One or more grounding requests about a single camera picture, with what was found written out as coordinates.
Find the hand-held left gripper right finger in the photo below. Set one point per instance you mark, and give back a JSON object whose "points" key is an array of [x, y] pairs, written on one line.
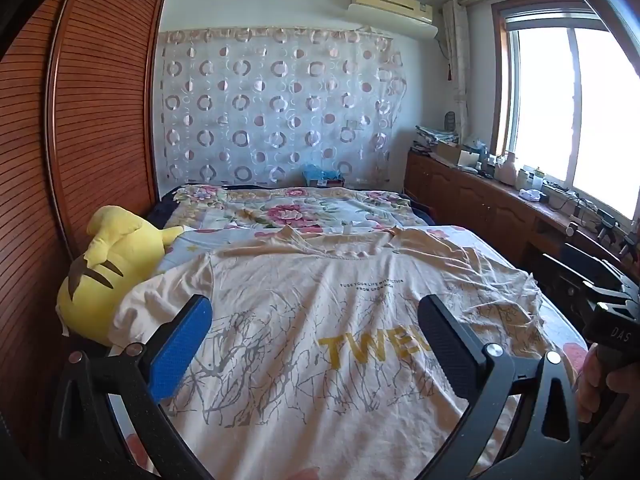
{"points": [[445, 340]]}

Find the long wooden cabinet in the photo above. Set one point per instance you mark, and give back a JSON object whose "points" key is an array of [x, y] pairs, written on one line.
{"points": [[480, 205]]}

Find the small white box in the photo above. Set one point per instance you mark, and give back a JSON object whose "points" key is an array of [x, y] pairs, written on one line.
{"points": [[470, 159]]}

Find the floral folded quilt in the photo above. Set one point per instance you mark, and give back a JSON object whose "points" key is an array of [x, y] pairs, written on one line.
{"points": [[159, 210]]}

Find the sheer circle-patterned curtain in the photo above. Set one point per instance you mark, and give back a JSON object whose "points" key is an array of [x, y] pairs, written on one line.
{"points": [[280, 110]]}

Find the white crumpled cloth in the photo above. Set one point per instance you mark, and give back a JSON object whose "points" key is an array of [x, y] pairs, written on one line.
{"points": [[530, 195]]}

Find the dark oval ornament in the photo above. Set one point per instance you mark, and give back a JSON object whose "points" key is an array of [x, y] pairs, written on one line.
{"points": [[450, 122]]}

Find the yellow plush toy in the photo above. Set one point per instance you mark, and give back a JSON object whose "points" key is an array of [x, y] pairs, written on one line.
{"points": [[110, 280]]}

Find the cardboard box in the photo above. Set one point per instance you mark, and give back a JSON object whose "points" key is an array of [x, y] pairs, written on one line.
{"points": [[447, 152]]}

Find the white red-flower bed sheet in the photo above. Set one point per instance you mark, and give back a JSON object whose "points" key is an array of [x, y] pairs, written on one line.
{"points": [[560, 330]]}

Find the beige printed t-shirt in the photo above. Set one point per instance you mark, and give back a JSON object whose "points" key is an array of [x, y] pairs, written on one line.
{"points": [[300, 310]]}

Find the beige window curtain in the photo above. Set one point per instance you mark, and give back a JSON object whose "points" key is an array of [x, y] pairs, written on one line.
{"points": [[456, 60]]}

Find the wooden louvred wardrobe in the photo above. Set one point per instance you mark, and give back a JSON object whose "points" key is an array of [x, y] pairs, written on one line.
{"points": [[100, 110]]}

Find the person's right hand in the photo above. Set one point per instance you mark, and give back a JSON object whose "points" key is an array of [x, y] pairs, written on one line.
{"points": [[592, 390]]}

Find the white plastic jug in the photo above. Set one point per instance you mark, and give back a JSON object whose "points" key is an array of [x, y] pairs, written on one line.
{"points": [[506, 170]]}

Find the blue plastic bag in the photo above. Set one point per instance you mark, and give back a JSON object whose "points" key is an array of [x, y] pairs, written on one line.
{"points": [[320, 176]]}

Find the wall air conditioner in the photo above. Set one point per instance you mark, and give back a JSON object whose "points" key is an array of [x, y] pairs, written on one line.
{"points": [[390, 10]]}

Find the stack of papers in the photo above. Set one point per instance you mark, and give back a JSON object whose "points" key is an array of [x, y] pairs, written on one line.
{"points": [[432, 136]]}

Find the window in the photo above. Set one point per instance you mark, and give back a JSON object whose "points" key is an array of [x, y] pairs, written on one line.
{"points": [[550, 100]]}

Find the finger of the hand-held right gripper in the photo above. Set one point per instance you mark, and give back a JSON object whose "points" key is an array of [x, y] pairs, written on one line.
{"points": [[602, 295], [595, 270]]}

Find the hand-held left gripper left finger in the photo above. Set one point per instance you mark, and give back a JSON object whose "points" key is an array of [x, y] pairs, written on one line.
{"points": [[180, 350]]}

